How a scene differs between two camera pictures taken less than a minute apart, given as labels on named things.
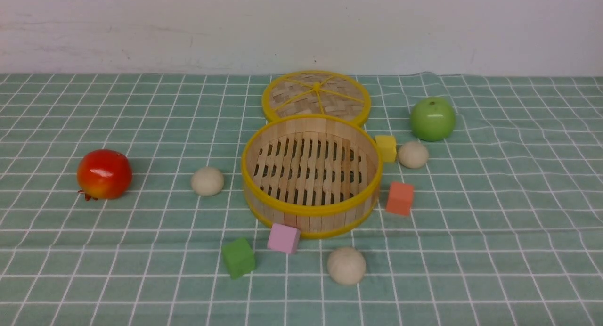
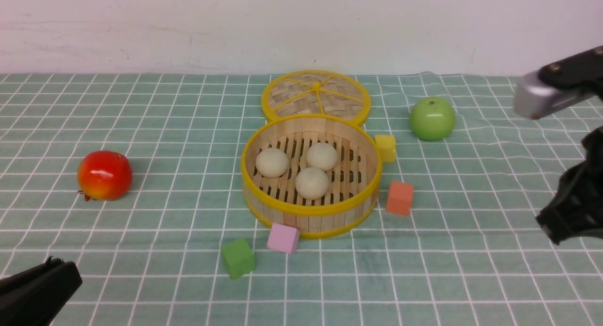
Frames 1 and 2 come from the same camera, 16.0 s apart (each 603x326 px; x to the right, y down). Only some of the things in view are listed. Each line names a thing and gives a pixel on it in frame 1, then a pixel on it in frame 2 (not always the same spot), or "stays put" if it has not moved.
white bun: [346, 265] to [312, 183]
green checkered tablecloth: [118, 192] stays put
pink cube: [284, 239] stays put
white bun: [207, 181] to [271, 162]
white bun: [413, 155] to [321, 156]
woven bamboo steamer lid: [317, 92] stays put
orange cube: [400, 198] stays put
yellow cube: [387, 144] stays put
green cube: [239, 257] stays put
